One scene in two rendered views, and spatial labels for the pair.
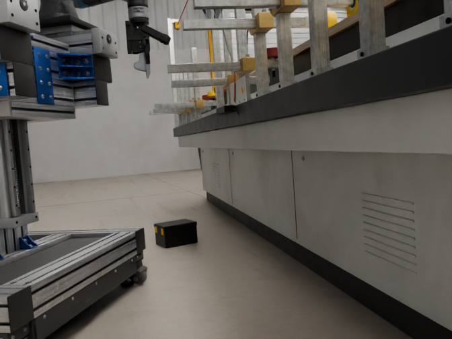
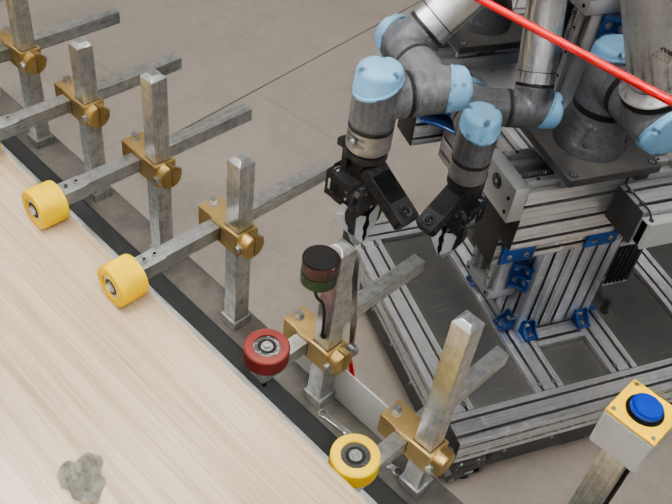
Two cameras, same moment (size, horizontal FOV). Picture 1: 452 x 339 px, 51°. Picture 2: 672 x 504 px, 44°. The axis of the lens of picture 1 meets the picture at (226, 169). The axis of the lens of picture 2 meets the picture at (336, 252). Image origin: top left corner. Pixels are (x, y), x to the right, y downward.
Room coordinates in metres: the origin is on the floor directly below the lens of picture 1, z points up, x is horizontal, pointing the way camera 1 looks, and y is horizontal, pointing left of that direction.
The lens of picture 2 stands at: (2.64, -0.71, 2.03)
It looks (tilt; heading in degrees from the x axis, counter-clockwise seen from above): 44 degrees down; 141
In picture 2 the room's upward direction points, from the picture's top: 9 degrees clockwise
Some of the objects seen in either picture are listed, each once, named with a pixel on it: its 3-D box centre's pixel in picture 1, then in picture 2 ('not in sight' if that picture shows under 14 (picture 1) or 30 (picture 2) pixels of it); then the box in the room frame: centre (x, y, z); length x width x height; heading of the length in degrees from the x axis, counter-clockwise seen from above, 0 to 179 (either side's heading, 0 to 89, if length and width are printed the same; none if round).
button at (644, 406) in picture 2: not in sight; (645, 409); (2.40, 0.00, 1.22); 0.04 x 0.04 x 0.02
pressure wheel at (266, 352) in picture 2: (273, 62); (265, 364); (1.89, -0.22, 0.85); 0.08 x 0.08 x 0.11
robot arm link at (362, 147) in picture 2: not in sight; (367, 137); (1.81, 0.00, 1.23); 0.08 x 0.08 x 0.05
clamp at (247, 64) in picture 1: (245, 66); (316, 342); (1.88, -0.11, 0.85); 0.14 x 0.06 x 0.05; 12
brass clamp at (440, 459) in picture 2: (231, 81); (416, 439); (2.13, -0.05, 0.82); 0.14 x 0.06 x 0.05; 12
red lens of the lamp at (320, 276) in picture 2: not in sight; (320, 263); (1.91, -0.14, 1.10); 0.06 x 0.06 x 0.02
